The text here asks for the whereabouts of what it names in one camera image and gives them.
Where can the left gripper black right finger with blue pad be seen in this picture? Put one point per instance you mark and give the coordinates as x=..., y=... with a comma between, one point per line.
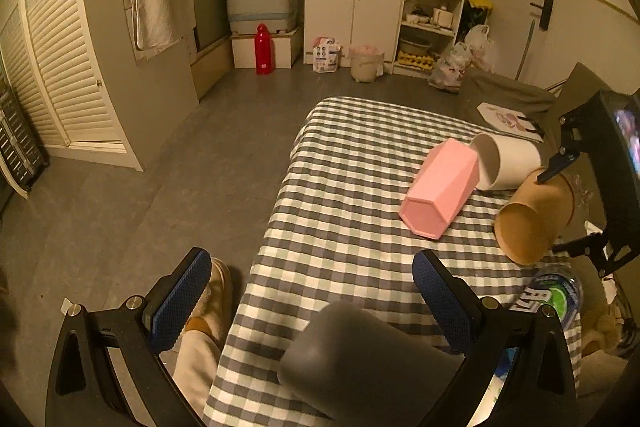
x=539, y=389

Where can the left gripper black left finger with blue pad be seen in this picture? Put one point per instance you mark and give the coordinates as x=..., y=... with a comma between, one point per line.
x=83, y=387

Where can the brown paper cup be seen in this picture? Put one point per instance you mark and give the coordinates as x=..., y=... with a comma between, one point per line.
x=527, y=226

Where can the grey cup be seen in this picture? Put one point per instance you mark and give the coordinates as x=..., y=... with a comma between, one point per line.
x=359, y=371

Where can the white cup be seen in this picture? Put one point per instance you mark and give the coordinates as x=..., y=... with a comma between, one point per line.
x=504, y=162

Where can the pink hexagonal cup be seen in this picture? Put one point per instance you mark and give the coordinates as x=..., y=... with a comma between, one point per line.
x=445, y=181

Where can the green round tape roll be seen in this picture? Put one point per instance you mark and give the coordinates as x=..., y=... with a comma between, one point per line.
x=556, y=286

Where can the beige trouser leg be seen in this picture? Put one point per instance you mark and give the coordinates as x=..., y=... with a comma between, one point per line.
x=196, y=368

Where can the beige slipper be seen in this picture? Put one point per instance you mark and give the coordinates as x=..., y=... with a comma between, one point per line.
x=212, y=314

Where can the grey white checkered tablecloth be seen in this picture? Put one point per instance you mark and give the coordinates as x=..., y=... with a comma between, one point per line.
x=335, y=234

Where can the white plastic bag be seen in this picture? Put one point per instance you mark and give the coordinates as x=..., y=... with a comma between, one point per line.
x=475, y=50

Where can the white louvered wardrobe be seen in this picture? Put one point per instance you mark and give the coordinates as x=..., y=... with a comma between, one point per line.
x=88, y=90

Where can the white trash bin pink bag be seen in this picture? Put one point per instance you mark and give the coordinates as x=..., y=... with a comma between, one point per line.
x=366, y=63

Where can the red water bottle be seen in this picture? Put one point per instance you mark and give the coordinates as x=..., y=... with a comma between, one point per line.
x=263, y=48

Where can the white open shelf unit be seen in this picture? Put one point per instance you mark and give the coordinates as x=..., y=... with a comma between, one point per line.
x=427, y=29

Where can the white platform box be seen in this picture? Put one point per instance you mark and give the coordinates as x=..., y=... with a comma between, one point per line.
x=281, y=48

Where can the white sink cabinet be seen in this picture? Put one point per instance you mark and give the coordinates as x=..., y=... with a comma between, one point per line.
x=353, y=23

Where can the black door handle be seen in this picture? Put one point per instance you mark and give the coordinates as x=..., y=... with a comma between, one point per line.
x=545, y=9

